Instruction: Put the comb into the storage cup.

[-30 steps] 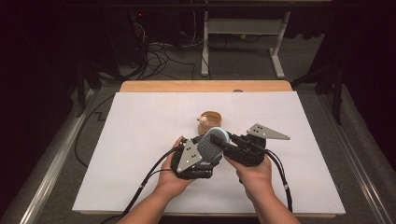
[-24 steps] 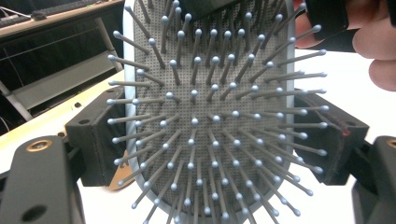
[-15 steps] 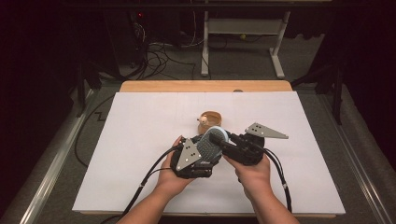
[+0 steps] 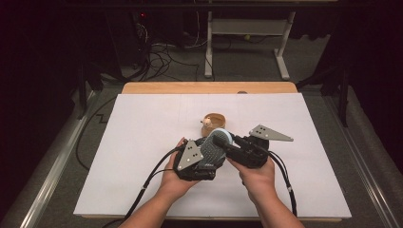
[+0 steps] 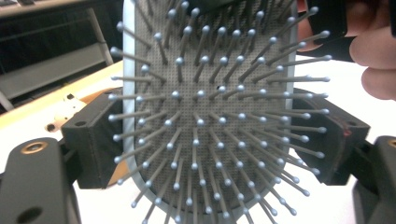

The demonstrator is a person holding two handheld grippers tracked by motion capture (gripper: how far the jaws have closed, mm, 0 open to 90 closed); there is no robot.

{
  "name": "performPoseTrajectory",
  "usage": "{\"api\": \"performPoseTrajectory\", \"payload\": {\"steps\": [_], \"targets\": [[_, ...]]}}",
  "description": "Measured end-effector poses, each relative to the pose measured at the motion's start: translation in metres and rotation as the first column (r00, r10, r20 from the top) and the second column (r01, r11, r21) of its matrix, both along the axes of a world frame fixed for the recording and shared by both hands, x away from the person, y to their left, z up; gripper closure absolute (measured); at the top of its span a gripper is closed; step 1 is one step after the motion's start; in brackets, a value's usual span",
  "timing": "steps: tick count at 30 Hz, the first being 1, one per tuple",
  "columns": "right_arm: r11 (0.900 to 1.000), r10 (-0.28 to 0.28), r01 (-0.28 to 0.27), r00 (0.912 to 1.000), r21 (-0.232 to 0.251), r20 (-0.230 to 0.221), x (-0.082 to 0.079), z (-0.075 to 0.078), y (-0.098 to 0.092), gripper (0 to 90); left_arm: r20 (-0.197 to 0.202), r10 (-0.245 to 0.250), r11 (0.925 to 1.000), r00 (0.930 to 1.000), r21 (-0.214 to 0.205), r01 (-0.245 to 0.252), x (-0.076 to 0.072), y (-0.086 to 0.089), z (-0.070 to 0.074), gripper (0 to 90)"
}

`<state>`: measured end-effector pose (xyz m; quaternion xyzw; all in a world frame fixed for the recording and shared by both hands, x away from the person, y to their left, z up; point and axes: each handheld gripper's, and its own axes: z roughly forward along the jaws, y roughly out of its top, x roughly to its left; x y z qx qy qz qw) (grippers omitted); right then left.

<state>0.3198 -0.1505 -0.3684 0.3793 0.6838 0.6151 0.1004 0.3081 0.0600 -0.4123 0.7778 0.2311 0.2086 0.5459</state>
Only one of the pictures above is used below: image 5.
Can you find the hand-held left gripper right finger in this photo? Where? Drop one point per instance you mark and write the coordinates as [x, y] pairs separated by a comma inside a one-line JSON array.
[[339, 140]]

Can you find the light blue hairbrush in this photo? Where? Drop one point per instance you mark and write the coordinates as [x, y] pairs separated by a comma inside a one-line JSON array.
[[199, 105]]

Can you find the wooden table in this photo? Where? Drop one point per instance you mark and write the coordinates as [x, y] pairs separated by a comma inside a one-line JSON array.
[[31, 109]]

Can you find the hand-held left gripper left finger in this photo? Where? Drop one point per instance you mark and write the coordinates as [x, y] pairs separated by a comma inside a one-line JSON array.
[[90, 146]]

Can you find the white metal stand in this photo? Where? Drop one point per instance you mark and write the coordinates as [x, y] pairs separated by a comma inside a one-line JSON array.
[[46, 71]]

